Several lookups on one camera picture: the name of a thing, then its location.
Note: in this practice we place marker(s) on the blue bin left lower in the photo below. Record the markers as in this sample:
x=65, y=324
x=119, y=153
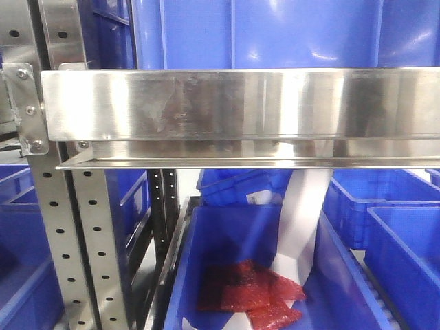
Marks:
x=30, y=296

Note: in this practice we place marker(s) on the blue bin centre back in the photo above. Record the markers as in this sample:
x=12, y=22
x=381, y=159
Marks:
x=224, y=187

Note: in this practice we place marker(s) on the blue bin with red bags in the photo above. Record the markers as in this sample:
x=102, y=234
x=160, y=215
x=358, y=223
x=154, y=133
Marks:
x=338, y=296

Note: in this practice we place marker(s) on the blue bin right back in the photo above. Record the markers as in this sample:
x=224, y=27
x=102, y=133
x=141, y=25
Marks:
x=352, y=191

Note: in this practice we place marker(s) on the large blue crate upper shelf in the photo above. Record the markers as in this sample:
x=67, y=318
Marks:
x=285, y=34

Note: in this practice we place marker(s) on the stainless steel shelf rail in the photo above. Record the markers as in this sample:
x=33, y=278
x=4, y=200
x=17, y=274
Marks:
x=283, y=118

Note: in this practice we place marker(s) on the steel bracket with screws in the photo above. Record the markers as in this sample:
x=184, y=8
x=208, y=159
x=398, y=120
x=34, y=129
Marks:
x=25, y=102

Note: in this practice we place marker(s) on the red bubble wrap bag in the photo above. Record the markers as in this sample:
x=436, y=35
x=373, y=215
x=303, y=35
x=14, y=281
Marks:
x=248, y=287

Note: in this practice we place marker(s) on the perforated steel shelf upright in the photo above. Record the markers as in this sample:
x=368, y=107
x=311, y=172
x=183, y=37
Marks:
x=80, y=207

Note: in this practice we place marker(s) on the blue bin right front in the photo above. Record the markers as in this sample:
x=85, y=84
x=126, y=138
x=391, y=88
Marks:
x=403, y=255

